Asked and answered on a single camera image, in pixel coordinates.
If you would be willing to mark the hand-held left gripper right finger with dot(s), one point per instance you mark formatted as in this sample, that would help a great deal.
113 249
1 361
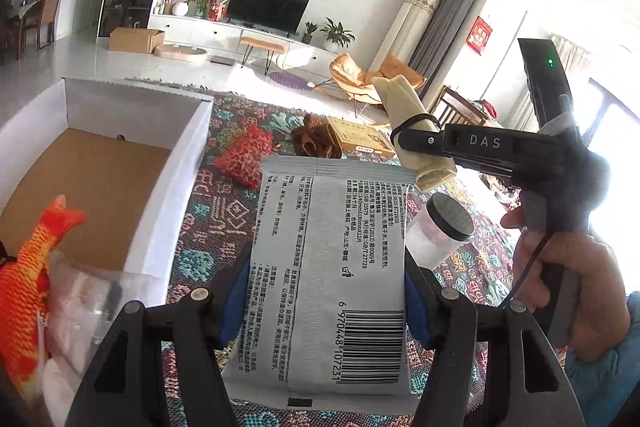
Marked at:
416 307

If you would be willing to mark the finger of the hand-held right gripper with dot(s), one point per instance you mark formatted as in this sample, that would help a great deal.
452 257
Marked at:
492 171
475 141

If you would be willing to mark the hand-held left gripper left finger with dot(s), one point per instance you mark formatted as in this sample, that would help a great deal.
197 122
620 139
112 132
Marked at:
235 307

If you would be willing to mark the cream cloth roll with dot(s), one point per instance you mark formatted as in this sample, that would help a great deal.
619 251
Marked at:
405 107

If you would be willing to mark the wet wipes packet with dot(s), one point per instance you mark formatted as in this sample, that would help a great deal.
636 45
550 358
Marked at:
325 282

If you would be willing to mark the white cardboard box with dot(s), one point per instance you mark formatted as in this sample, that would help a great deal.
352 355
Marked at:
185 167

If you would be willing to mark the clear plastic bag package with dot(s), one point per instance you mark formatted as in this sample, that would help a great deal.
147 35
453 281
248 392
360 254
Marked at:
85 302

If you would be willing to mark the orange fish plush toy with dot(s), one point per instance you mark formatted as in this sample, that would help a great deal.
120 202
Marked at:
25 297

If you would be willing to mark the person's right forearm blue sleeve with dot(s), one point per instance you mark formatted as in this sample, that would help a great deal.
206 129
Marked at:
610 382

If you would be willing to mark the person's right hand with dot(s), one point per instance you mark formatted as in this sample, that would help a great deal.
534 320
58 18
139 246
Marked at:
595 287

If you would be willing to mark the wooden slatted chair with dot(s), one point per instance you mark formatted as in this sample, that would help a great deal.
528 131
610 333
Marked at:
457 109

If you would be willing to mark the white jar with black lid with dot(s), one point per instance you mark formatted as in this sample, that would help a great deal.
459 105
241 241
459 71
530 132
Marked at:
440 232

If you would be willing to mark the colourful patterned woven rug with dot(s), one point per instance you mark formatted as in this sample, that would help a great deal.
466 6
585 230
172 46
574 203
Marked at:
225 217

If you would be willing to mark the flat cardboard box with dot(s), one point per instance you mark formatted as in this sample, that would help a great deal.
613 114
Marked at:
360 138

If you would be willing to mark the white sheer curtain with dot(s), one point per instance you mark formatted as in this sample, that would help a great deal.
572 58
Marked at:
572 52

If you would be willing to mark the grey curtain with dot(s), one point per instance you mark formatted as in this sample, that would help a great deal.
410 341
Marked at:
450 17

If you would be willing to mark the white standing air conditioner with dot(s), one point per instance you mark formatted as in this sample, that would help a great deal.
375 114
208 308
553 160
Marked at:
412 27

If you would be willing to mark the orange lounge chair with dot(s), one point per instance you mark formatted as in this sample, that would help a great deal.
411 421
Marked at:
350 74

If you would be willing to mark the red mesh bag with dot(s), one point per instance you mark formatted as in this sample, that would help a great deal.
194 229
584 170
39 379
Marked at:
245 154

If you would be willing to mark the large potted green plant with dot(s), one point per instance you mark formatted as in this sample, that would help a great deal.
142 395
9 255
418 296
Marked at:
337 34

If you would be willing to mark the purple round floor mat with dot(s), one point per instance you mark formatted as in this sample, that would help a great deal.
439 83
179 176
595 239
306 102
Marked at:
289 81

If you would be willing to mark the small potted green plant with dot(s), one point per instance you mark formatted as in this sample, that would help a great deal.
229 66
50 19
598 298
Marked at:
309 33

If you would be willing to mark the wooden bench with black legs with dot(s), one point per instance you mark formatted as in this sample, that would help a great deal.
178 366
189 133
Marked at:
262 43

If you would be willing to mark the black television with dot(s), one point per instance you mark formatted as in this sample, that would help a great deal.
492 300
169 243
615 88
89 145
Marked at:
267 7

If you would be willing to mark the round beige pet bed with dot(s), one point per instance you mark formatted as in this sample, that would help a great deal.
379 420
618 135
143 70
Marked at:
180 54

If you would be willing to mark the white television cabinet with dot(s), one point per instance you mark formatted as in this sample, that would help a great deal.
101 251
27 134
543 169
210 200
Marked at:
200 32

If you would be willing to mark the brown cardboard shipping box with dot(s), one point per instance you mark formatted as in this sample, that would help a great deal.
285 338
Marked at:
135 39

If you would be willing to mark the red gift box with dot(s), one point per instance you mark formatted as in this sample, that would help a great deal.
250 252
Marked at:
217 11

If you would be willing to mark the bushy potted green plant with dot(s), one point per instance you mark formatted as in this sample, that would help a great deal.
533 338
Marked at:
201 3

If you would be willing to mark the brown dining chair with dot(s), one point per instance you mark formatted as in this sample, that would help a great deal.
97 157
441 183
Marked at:
45 14

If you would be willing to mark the red wall poster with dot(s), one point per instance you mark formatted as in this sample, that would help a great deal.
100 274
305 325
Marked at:
479 36

